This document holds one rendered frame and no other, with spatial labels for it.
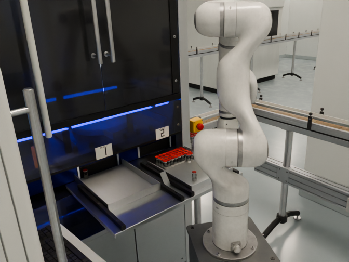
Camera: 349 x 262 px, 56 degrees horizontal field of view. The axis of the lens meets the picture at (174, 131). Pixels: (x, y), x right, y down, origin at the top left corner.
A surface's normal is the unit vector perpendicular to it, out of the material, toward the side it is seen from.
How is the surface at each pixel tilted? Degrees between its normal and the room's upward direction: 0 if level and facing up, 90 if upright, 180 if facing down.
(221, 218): 90
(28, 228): 90
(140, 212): 0
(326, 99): 90
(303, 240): 0
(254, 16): 73
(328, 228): 0
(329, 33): 90
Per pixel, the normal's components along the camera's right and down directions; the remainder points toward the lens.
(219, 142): -0.13, -0.28
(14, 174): 0.72, 0.22
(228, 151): -0.13, 0.11
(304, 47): -0.78, 0.26
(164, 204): -0.04, -0.93
